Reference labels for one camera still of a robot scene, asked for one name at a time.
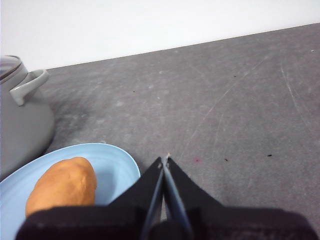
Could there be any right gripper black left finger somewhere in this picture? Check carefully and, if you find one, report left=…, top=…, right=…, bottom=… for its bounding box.
left=16, top=156, right=165, bottom=240

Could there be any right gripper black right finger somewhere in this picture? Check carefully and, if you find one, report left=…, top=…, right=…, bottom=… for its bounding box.
left=164, top=155, right=319, bottom=240

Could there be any brown potato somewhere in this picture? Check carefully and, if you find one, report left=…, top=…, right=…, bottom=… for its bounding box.
left=25, top=156, right=98, bottom=217

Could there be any blue round plate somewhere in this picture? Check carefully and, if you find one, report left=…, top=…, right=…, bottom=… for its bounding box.
left=0, top=142, right=142, bottom=240

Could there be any pale green electric steamer pot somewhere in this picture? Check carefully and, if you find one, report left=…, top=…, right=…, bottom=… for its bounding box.
left=0, top=55, right=56, bottom=179

